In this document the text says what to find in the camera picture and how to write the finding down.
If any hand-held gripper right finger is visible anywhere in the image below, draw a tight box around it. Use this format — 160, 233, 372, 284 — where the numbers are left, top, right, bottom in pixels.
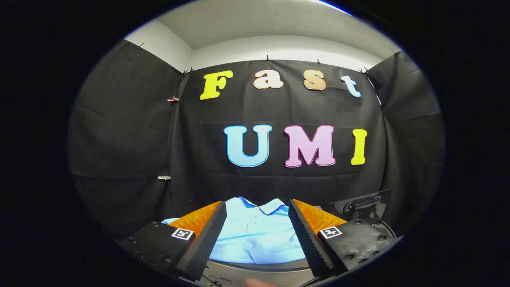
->
289, 199, 398, 278

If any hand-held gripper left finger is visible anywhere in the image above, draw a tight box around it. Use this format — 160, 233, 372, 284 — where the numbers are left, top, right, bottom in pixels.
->
119, 201, 227, 281

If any light blue polo shirt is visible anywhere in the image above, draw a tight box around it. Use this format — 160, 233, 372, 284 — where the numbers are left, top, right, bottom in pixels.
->
161, 196, 307, 265

